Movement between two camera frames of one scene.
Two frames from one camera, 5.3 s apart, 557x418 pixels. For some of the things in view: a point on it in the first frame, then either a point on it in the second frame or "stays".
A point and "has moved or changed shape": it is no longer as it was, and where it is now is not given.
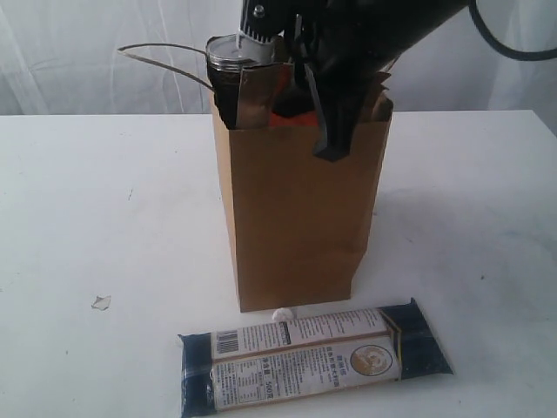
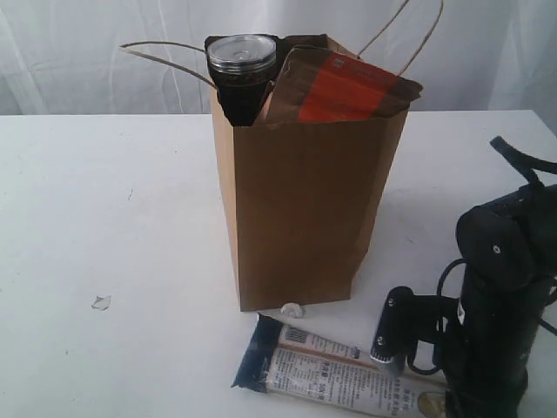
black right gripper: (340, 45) -> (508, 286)
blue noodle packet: (303, 357) has moved or changed shape
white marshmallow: (282, 315) -> (291, 308)
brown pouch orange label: (257, 87) has moved or changed shape
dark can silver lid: (227, 54) stays
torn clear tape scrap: (102, 303) stays
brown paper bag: (298, 220) stays
